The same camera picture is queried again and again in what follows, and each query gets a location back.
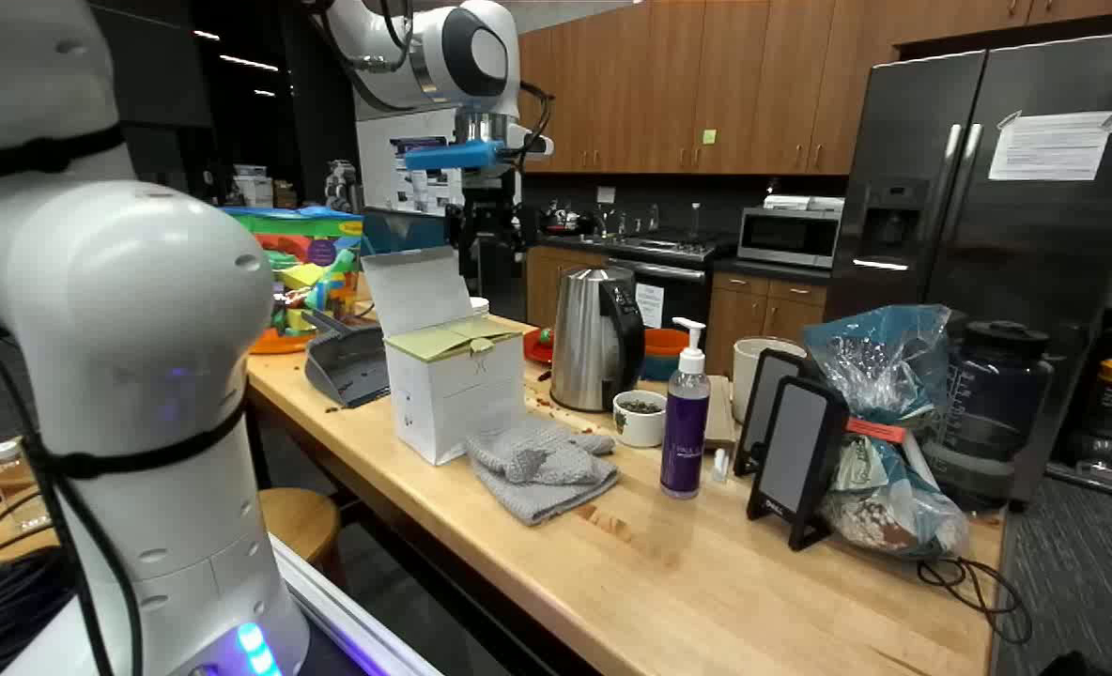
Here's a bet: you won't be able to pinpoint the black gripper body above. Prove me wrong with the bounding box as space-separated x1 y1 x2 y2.
449 166 528 254

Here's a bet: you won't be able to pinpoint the white coffee filter box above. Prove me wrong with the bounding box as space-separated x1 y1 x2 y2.
362 243 532 468

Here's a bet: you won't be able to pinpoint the wooden base cabinet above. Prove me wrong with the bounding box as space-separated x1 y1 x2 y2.
701 268 831 377
521 240 608 332

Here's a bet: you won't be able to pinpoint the stainless steel electric kettle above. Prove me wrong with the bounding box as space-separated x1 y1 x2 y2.
548 263 650 418

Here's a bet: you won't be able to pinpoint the white paper on oven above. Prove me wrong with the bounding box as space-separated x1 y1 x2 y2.
636 283 668 332

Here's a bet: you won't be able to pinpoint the grey plastic dustpan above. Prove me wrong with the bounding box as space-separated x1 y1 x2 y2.
299 312 394 412

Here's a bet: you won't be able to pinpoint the black kitchen oven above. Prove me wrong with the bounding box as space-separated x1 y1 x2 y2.
606 235 718 335

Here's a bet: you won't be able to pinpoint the colourful foam blocks pack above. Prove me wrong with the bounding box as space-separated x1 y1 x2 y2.
221 202 372 355

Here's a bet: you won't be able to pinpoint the small white bowl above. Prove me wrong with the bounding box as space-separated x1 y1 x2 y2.
608 386 668 449

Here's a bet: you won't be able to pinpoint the grey knitted cloth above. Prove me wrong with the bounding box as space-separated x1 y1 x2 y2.
462 418 622 529

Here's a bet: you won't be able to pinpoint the purple pump bottle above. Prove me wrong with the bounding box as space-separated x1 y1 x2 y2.
656 315 713 501

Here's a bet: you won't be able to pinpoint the brown cardboard piece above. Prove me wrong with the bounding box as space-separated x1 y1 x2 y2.
701 371 743 449

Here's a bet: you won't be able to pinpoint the white cylindrical canister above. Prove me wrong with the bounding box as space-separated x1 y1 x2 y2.
727 335 811 424

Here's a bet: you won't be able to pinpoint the silver microwave oven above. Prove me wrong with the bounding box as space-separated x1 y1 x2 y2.
733 202 844 269

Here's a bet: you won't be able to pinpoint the white pack on microwave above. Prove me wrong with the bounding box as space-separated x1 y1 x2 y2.
759 191 847 219

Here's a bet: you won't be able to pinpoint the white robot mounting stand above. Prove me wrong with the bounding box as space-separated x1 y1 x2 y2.
5 536 448 676

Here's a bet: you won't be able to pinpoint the clear plastic bag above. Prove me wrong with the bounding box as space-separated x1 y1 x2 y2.
799 302 978 563

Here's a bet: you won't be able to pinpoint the black blender jar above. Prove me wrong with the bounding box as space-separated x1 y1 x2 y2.
925 315 1058 516

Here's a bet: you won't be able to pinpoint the stainless steel refrigerator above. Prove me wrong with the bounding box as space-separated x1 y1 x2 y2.
825 26 1112 503

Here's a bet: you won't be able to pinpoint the white paper notice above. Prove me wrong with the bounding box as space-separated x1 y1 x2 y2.
985 106 1112 189

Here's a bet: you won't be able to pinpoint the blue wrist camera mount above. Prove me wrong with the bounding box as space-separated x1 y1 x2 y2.
399 140 511 173

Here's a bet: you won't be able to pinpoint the white wall poster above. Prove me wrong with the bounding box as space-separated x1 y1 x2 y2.
355 106 465 219

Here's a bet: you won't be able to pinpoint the wooden wall cabinets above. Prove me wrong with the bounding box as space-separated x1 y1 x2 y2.
516 0 1112 181

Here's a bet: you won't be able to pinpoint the black cable loop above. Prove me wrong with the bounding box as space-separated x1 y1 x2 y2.
913 553 1035 648

